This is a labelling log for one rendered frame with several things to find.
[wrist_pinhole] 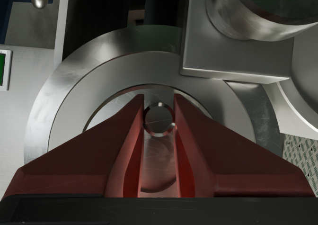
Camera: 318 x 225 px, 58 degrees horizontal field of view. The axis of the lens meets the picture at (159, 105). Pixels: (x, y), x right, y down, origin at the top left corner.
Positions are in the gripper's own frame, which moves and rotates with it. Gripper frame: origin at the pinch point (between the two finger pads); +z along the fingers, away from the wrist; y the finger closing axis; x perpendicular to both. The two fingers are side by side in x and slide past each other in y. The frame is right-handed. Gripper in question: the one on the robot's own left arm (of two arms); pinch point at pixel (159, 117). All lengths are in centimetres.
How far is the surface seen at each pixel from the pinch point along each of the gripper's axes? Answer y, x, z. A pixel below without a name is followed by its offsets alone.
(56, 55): 6.1, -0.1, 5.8
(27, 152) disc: 7.5, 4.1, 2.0
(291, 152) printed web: -17.3, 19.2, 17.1
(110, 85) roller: 2.7, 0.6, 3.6
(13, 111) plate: 25.2, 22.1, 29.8
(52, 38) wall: 116, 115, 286
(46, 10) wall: 118, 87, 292
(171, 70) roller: -0.7, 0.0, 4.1
